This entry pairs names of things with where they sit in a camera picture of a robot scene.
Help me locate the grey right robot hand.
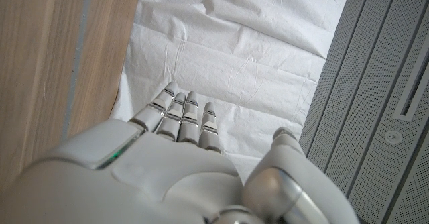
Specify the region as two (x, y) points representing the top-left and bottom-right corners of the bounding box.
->
(0, 81), (361, 224)

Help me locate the white cloth curtain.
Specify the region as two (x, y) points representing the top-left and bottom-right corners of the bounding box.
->
(109, 0), (355, 184)

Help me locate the round ceiling fixture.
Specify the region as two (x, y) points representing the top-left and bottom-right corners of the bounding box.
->
(384, 129), (404, 145)

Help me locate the ceiling slot fixture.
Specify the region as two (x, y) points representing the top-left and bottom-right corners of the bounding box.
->
(391, 44), (429, 123)

